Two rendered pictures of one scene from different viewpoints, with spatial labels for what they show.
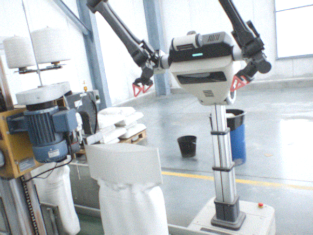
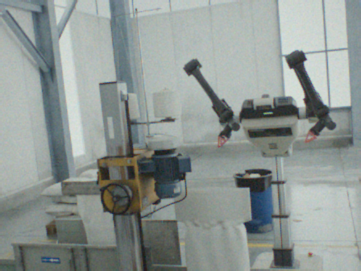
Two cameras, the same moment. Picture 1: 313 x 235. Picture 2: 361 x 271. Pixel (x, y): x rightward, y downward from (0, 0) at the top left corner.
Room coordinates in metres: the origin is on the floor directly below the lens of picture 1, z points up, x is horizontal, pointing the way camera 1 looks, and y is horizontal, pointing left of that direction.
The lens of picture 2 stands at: (-1.14, 0.98, 1.69)
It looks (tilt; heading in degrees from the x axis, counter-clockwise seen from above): 7 degrees down; 347
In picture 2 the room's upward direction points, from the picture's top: 6 degrees counter-clockwise
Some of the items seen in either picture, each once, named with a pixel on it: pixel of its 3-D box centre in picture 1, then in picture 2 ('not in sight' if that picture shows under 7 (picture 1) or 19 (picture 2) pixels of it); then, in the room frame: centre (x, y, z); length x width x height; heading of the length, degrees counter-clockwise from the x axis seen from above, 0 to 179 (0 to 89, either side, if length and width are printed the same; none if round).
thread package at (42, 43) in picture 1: (51, 46); (167, 103); (1.42, 0.45, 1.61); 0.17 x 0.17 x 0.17
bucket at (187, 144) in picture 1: (187, 146); not in sight; (3.92, -0.39, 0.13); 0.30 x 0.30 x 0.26
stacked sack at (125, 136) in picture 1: (128, 131); not in sight; (5.05, 0.55, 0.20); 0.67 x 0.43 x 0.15; 148
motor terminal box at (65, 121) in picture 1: (66, 123); (184, 165); (1.28, 0.42, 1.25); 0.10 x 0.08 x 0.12; 173
